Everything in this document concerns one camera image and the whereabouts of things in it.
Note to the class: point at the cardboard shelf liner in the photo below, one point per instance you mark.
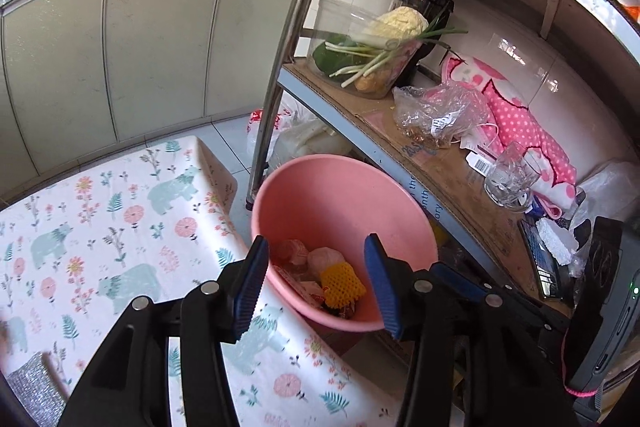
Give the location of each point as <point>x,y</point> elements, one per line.
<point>440,172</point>

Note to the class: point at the red and white snack wrapper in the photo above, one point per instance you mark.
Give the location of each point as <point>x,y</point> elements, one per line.
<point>302,289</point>

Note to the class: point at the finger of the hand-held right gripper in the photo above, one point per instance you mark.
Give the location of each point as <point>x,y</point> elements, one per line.
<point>460,282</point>

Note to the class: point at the glass mug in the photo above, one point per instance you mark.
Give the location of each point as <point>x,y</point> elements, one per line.
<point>510,182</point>

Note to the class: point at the translucent white plastic bag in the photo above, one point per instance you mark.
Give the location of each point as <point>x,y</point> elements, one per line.
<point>610,187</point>

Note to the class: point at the green onions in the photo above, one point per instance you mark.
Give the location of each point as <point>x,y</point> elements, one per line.
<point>380,57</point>

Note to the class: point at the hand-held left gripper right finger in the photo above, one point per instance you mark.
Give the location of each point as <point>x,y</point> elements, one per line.
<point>382,289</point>

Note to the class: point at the clear plastic vegetable container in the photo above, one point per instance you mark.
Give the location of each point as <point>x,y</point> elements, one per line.
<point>340,17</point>

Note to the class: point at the white labelled packet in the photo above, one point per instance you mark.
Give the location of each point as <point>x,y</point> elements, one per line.
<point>480,163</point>

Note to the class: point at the cauliflower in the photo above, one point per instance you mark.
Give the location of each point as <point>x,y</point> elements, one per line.
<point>395,22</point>

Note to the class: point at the black flat device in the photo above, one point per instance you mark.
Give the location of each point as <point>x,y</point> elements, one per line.
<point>542,267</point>

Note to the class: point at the yellow foam fruit net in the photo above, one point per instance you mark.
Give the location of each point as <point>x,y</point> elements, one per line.
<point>342,283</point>

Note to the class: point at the steel wool scrubber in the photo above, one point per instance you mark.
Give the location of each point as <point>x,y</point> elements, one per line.
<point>35,387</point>

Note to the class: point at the pink polka dot cloth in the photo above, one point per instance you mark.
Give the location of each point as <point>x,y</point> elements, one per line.
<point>520,117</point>

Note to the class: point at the green leafy vegetable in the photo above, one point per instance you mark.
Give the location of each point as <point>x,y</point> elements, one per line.
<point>332,54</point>

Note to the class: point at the grey kitchen cabinet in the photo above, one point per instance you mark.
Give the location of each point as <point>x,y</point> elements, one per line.
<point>160,47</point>

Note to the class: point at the crumpled clear plastic bag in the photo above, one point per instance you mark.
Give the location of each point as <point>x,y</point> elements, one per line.
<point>435,112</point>

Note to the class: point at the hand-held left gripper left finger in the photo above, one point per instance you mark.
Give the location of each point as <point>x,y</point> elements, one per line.
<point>252,289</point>

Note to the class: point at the floral bear tablecloth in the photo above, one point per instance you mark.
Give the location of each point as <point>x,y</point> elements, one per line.
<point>125,232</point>

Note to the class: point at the large white plastic bag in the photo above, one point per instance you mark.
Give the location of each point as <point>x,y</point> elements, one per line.
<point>305,137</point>

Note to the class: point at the white styrofoam piece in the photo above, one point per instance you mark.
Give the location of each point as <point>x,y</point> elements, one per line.
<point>557,242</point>

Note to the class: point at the pink plastic basin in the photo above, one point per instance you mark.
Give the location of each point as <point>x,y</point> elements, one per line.
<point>340,192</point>

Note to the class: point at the dark red foil wrapper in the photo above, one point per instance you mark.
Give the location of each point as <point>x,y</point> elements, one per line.
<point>342,308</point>

